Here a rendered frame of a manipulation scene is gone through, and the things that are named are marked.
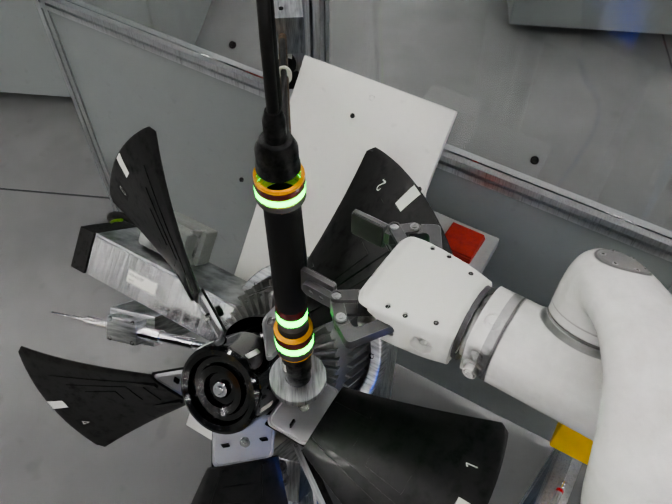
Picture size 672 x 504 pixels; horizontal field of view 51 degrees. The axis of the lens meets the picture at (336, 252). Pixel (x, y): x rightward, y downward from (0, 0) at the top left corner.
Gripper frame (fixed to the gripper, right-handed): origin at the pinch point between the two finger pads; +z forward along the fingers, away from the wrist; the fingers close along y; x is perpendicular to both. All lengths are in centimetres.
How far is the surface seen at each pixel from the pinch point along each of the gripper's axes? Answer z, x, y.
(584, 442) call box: -30, -44, 21
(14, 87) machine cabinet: 228, -131, 91
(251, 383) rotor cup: 7.9, -23.9, -7.0
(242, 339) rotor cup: 13.2, -24.3, -2.3
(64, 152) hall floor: 190, -141, 81
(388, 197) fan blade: 3.2, -7.7, 16.2
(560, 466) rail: -30, -63, 26
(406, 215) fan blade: -0.4, -7.0, 14.3
